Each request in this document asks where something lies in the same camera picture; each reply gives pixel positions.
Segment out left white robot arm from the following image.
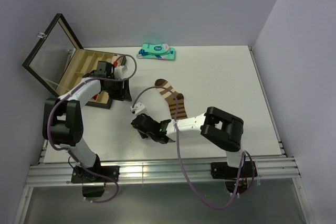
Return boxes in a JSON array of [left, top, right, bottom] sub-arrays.
[[43, 61, 132, 182]]

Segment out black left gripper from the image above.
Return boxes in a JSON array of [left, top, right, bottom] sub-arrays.
[[103, 77, 132, 102]]

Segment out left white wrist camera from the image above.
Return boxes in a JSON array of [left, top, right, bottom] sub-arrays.
[[112, 61, 129, 80]]

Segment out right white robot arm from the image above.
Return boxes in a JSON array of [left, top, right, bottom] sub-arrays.
[[131, 102, 246, 180]]

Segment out mint green folded socks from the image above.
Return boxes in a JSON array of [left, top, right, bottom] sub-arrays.
[[137, 44, 175, 60]]

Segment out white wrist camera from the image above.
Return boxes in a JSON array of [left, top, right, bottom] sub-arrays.
[[130, 102, 147, 116], [112, 61, 129, 80]]

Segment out brown striped sock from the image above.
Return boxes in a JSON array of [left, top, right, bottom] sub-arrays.
[[154, 79, 188, 120]]

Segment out beige rolled sock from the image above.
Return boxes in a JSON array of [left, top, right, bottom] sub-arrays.
[[111, 54, 123, 64]]

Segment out aluminium mounting rail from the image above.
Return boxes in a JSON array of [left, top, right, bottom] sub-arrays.
[[14, 155, 316, 223]]

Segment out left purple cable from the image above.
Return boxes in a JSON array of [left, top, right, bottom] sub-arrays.
[[47, 55, 137, 204]]

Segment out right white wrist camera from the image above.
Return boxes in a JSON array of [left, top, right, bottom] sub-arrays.
[[130, 102, 147, 116]]

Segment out black compartment box with lid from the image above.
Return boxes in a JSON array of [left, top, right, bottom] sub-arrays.
[[23, 13, 127, 97]]

